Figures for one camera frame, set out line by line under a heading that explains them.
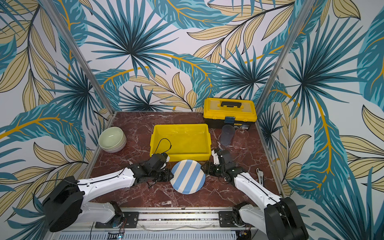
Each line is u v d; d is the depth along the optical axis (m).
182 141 1.07
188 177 0.84
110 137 0.98
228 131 0.94
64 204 0.41
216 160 0.78
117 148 0.91
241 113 0.98
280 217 0.41
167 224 0.73
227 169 0.66
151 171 0.64
